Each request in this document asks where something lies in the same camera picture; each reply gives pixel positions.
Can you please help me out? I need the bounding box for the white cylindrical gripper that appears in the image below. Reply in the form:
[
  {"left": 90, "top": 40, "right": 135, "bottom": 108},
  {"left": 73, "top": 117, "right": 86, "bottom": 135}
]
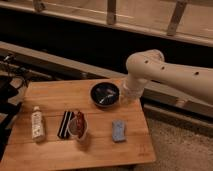
[{"left": 119, "top": 77, "right": 144, "bottom": 105}]

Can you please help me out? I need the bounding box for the dark ceramic bowl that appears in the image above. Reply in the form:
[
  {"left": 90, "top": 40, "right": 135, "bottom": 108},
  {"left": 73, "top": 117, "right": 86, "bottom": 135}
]
[{"left": 90, "top": 82, "right": 119, "bottom": 107}]

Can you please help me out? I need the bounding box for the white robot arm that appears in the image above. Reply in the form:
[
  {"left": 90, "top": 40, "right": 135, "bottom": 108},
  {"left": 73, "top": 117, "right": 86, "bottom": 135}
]
[{"left": 120, "top": 49, "right": 213, "bottom": 105}]

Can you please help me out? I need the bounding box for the blue sponge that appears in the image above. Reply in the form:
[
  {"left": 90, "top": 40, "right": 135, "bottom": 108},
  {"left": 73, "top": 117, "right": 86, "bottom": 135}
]
[{"left": 112, "top": 120, "right": 126, "bottom": 142}]

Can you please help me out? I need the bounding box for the black white striped box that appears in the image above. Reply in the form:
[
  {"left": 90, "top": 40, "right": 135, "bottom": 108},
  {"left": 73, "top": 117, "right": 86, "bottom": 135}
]
[{"left": 57, "top": 111, "right": 73, "bottom": 139}]

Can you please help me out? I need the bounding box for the white plastic bottle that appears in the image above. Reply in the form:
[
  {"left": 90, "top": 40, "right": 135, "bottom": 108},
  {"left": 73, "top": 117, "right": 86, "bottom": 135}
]
[{"left": 31, "top": 106, "right": 45, "bottom": 143}]

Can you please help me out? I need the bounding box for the metal bracket middle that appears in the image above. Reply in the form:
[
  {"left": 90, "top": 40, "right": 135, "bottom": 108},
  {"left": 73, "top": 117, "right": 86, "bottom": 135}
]
[{"left": 106, "top": 0, "right": 116, "bottom": 25}]

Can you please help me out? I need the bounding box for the metal bracket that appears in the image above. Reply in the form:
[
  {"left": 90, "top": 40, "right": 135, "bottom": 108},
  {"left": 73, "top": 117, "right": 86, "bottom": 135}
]
[
  {"left": 106, "top": 0, "right": 116, "bottom": 25},
  {"left": 167, "top": 0, "right": 187, "bottom": 36},
  {"left": 32, "top": 0, "right": 45, "bottom": 12}
]

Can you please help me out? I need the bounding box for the metal bracket right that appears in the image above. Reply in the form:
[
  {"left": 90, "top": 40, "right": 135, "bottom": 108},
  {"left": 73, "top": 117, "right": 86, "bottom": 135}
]
[{"left": 167, "top": 0, "right": 187, "bottom": 36}]

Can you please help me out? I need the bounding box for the metal bracket left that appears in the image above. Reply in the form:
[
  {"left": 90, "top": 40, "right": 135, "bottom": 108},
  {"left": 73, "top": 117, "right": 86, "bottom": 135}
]
[{"left": 32, "top": 0, "right": 45, "bottom": 12}]

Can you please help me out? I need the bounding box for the black cables and equipment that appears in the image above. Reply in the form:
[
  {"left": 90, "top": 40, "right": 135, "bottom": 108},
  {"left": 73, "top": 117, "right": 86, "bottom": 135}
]
[{"left": 0, "top": 53, "right": 31, "bottom": 161}]

